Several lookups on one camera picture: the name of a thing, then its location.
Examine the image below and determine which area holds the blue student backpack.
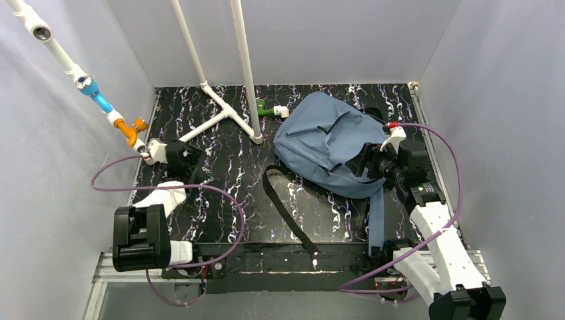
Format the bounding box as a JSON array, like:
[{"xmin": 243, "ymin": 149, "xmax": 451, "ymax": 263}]
[{"xmin": 265, "ymin": 92, "xmax": 386, "ymax": 254}]

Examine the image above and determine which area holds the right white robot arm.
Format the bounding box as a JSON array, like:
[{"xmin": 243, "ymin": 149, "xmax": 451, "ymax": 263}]
[{"xmin": 356, "ymin": 139, "xmax": 506, "ymax": 319}]

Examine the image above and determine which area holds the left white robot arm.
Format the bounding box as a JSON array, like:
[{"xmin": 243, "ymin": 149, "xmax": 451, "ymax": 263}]
[{"xmin": 113, "ymin": 141, "xmax": 202, "ymax": 272}]

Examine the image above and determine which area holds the orange plastic tap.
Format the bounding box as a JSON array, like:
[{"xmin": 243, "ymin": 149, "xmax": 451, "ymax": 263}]
[{"xmin": 113, "ymin": 117, "xmax": 149, "ymax": 147}]

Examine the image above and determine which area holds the thin white rear pipe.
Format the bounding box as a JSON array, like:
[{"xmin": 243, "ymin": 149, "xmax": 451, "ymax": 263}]
[{"xmin": 170, "ymin": 0, "xmax": 208, "ymax": 87}]

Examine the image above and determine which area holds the green plastic tap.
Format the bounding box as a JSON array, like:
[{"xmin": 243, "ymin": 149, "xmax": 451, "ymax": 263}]
[{"xmin": 256, "ymin": 99, "xmax": 275, "ymax": 116}]

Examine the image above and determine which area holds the blue plastic tap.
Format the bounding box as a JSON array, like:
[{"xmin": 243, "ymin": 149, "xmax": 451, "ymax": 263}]
[{"xmin": 75, "ymin": 75, "xmax": 113, "ymax": 113}]

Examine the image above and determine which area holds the white vertical pvc pipe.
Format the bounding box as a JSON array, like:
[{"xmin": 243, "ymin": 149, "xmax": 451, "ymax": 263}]
[{"xmin": 229, "ymin": 0, "xmax": 263, "ymax": 145}]

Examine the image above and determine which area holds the white slanted pvc pipe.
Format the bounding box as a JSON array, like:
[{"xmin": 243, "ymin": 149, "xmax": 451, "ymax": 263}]
[{"xmin": 4, "ymin": 0, "xmax": 257, "ymax": 160}]

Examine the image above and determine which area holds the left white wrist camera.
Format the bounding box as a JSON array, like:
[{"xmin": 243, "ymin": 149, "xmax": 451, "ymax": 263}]
[{"xmin": 134, "ymin": 139, "xmax": 167, "ymax": 165}]

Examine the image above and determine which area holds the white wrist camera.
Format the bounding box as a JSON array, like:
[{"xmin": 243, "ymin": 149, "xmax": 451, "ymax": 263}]
[
  {"xmin": 379, "ymin": 121, "xmax": 406, "ymax": 153},
  {"xmin": 134, "ymin": 139, "xmax": 167, "ymax": 165}
]

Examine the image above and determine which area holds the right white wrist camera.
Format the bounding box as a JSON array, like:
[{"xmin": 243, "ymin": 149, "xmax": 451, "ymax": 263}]
[{"xmin": 379, "ymin": 121, "xmax": 406, "ymax": 153}]

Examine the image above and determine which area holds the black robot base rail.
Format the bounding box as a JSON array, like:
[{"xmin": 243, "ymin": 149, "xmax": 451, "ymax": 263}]
[{"xmin": 162, "ymin": 243, "xmax": 382, "ymax": 294}]

